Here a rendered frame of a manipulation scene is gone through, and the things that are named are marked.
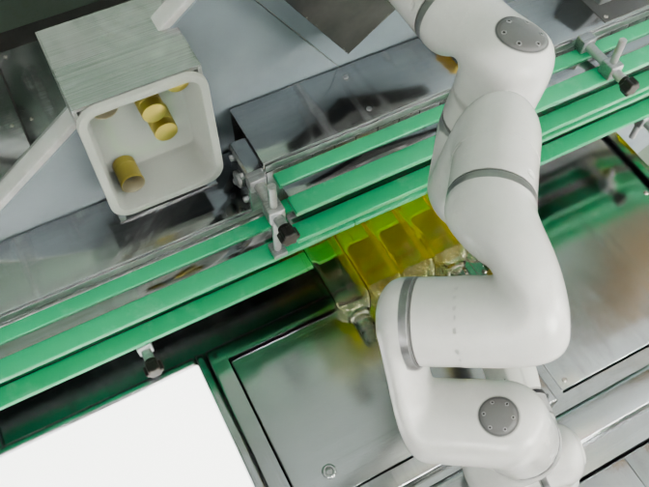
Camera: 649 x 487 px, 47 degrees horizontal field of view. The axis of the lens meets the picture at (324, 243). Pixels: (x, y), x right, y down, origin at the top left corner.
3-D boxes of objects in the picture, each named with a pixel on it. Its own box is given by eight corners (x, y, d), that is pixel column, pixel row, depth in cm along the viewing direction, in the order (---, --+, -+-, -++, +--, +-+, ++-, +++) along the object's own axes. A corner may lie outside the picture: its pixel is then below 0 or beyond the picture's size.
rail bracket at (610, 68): (568, 47, 124) (620, 100, 117) (580, 13, 117) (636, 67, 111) (587, 40, 124) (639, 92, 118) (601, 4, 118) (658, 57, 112)
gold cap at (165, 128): (140, 106, 103) (152, 128, 101) (164, 98, 103) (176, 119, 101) (146, 124, 106) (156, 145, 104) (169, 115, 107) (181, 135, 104)
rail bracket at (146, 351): (122, 324, 124) (150, 392, 118) (112, 305, 118) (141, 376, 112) (144, 314, 125) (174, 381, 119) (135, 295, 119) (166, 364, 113)
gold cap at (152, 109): (127, 87, 99) (138, 109, 97) (153, 77, 100) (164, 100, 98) (133, 105, 102) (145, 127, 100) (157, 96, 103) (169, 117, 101)
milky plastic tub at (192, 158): (97, 179, 112) (116, 221, 108) (50, 71, 93) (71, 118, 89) (204, 137, 116) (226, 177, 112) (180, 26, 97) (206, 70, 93)
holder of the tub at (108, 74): (106, 196, 117) (123, 234, 113) (51, 70, 93) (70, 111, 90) (207, 157, 121) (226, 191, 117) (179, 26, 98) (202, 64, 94)
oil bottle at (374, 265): (313, 216, 126) (376, 317, 116) (313, 197, 121) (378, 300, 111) (342, 204, 127) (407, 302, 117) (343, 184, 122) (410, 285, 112)
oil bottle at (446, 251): (373, 189, 128) (438, 286, 118) (374, 170, 123) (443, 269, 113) (401, 178, 130) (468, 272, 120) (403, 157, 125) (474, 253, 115)
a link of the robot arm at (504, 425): (558, 329, 82) (427, 329, 88) (534, 258, 64) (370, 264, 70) (560, 483, 76) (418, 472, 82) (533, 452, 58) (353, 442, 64)
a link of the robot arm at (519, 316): (411, 174, 70) (387, 300, 61) (563, 161, 64) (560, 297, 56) (441, 265, 79) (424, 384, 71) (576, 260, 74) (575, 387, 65)
